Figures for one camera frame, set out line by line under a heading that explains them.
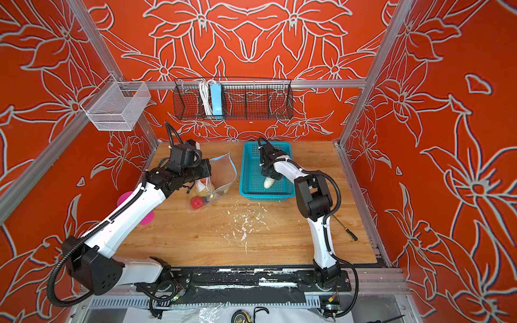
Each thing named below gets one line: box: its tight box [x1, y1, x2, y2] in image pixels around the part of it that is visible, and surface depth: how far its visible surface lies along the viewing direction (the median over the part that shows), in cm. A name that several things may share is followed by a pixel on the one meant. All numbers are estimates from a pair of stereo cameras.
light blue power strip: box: [209, 83, 223, 119], surface depth 91 cm
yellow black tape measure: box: [230, 309, 252, 323], surface depth 66 cm
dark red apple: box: [190, 195, 204, 210], surface depth 91 cm
